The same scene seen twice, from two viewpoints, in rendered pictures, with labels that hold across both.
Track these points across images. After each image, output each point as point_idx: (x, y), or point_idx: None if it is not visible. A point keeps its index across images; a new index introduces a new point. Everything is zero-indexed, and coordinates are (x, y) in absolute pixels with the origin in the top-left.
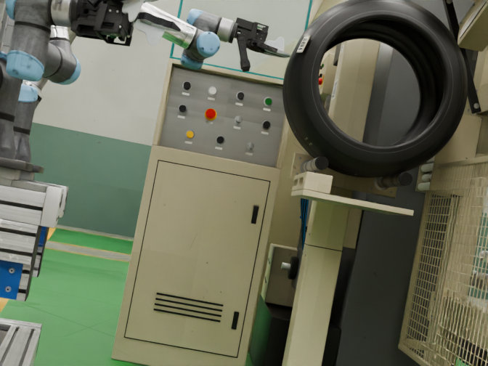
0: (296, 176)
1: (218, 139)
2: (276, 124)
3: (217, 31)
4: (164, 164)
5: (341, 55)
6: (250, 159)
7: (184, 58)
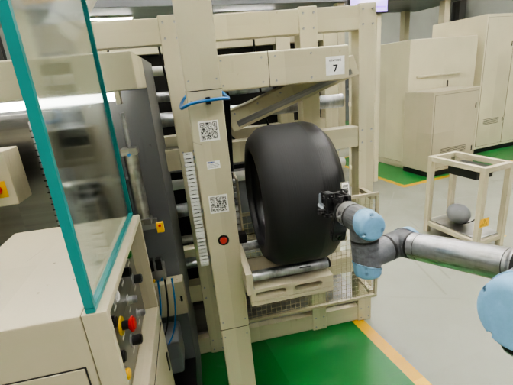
0: (270, 288)
1: (141, 341)
2: (133, 270)
3: (342, 220)
4: None
5: (218, 171)
6: (140, 325)
7: (381, 271)
